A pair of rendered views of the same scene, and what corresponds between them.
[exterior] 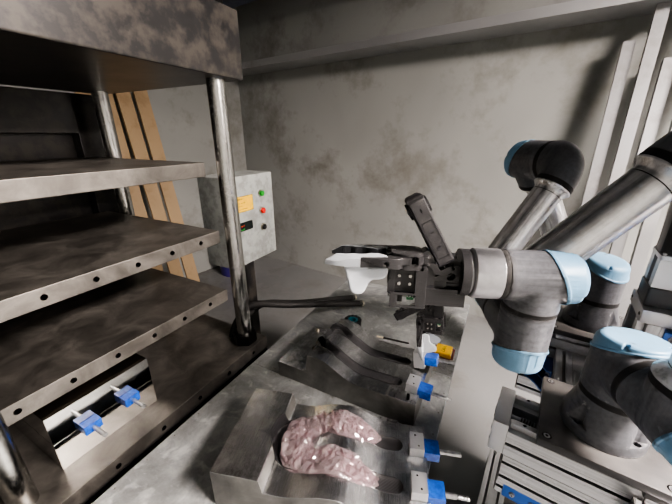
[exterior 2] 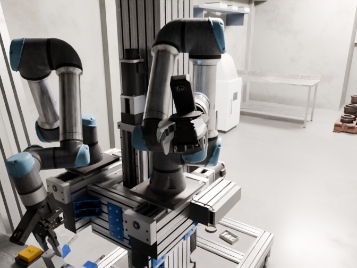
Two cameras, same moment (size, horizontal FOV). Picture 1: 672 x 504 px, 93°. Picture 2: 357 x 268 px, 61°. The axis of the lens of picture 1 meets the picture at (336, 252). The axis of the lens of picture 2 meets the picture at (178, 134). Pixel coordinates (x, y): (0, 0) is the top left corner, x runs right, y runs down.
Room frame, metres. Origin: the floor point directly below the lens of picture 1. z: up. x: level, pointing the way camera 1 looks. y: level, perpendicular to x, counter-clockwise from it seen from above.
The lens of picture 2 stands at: (0.47, 0.54, 1.64)
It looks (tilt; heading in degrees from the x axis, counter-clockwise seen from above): 18 degrees down; 270
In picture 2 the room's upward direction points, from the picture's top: straight up
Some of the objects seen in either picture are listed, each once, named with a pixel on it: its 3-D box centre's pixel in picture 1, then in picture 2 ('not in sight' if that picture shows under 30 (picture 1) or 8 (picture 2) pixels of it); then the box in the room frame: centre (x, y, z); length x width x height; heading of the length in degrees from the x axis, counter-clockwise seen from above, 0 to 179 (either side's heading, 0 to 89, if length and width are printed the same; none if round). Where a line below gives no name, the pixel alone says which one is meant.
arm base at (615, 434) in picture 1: (607, 407); (167, 175); (0.52, -0.58, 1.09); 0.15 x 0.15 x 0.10
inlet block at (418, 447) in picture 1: (434, 450); not in sight; (0.60, -0.26, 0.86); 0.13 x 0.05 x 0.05; 80
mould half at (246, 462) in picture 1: (328, 454); not in sight; (0.59, 0.02, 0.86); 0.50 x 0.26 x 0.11; 80
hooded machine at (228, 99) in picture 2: not in sight; (218, 91); (-0.22, -4.73, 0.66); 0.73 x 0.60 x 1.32; 144
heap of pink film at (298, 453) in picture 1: (330, 440); not in sight; (0.59, 0.02, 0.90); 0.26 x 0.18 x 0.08; 80
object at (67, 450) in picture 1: (65, 380); not in sight; (0.83, 0.89, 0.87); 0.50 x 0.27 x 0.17; 62
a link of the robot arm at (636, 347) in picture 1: (627, 365); (169, 148); (0.51, -0.57, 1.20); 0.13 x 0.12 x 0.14; 171
